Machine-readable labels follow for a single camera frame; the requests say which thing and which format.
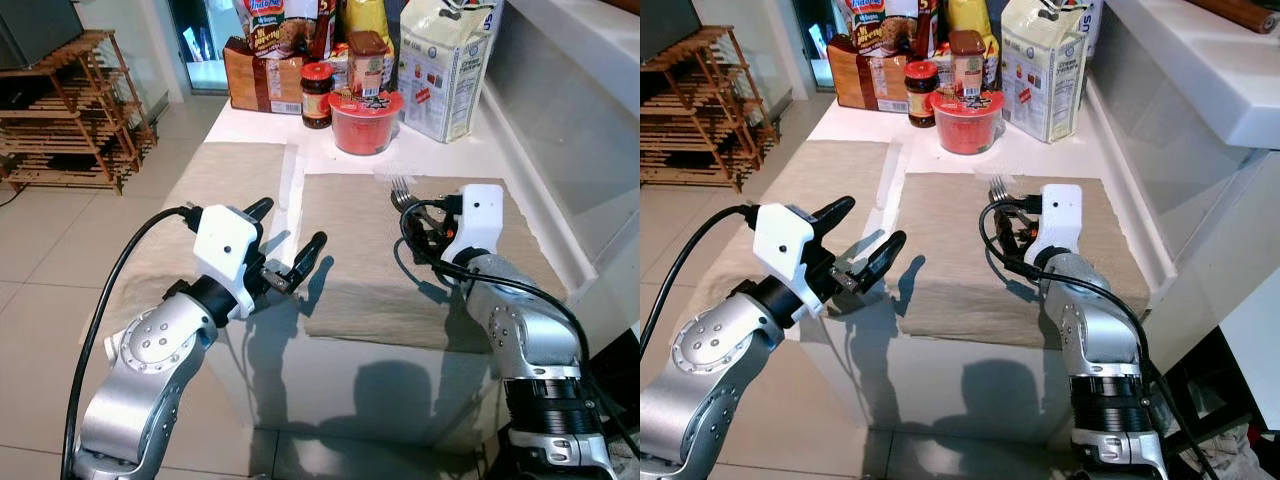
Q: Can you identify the dark jar with red lid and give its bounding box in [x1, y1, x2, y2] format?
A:
[300, 62, 335, 130]
[904, 60, 941, 128]

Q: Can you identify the black television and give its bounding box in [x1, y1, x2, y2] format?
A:
[0, 0, 86, 71]
[640, 0, 707, 61]

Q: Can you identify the red brown snack bag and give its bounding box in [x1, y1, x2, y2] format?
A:
[845, 0, 941, 59]
[235, 0, 337, 61]

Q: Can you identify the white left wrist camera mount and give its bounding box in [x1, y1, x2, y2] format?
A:
[752, 202, 830, 320]
[190, 204, 264, 320]

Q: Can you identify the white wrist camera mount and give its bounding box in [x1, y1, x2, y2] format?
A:
[1029, 183, 1085, 267]
[440, 184, 505, 267]
[190, 204, 264, 320]
[752, 202, 830, 320]

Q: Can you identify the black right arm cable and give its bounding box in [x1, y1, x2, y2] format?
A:
[397, 205, 641, 461]
[978, 203, 1219, 480]

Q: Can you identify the silver metal fork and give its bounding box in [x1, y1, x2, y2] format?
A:
[389, 176, 446, 213]
[988, 176, 1031, 211]

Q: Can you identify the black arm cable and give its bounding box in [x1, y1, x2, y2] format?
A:
[640, 203, 759, 366]
[60, 204, 201, 480]
[397, 205, 641, 461]
[978, 203, 1219, 480]

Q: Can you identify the red instant noodle cup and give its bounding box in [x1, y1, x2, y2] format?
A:
[927, 87, 1006, 156]
[327, 88, 406, 157]

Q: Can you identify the black low shelf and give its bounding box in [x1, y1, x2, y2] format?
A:
[1150, 325, 1280, 480]
[585, 325, 641, 446]

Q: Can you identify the yellow food bag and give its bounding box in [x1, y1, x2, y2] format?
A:
[945, 0, 1002, 41]
[340, 0, 397, 43]

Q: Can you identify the white raised counter ledge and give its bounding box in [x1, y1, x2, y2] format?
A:
[1100, 0, 1280, 151]
[500, 0, 641, 113]

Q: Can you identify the white crumpled rag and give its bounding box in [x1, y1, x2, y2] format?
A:
[1213, 420, 1280, 480]

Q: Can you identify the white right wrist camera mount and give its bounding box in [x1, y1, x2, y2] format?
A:
[1029, 183, 1085, 267]
[440, 184, 505, 267]

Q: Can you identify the brown cardboard food box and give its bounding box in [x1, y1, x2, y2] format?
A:
[222, 37, 306, 115]
[828, 35, 911, 113]

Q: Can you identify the jar with brown lid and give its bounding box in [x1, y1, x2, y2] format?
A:
[346, 30, 390, 99]
[948, 29, 990, 98]

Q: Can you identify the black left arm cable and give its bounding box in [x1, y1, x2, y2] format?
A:
[640, 203, 759, 366]
[60, 204, 201, 480]

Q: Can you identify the large white paper sack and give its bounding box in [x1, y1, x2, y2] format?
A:
[1000, 0, 1102, 145]
[397, 0, 502, 145]

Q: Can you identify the brown wooden shelf rack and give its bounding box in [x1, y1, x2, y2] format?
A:
[640, 25, 787, 193]
[0, 29, 158, 197]

